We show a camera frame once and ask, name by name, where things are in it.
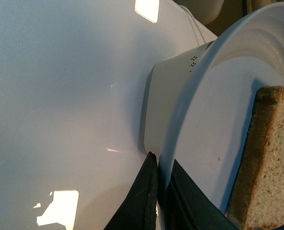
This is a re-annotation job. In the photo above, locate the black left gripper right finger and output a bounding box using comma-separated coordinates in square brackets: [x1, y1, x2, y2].
[161, 160, 237, 230]

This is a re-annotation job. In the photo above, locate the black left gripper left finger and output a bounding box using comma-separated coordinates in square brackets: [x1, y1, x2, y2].
[105, 152, 158, 230]

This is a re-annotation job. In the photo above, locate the white round plate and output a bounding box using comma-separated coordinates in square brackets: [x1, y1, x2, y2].
[156, 1, 284, 230]

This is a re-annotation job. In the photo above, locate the slice of brown bread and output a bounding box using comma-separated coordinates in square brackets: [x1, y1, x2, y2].
[227, 86, 284, 230]

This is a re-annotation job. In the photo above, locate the cream two-slot toaster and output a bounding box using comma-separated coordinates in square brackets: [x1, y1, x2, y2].
[138, 41, 213, 158]

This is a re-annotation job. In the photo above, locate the beige chair right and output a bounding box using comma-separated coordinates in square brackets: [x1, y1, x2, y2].
[175, 0, 224, 25]

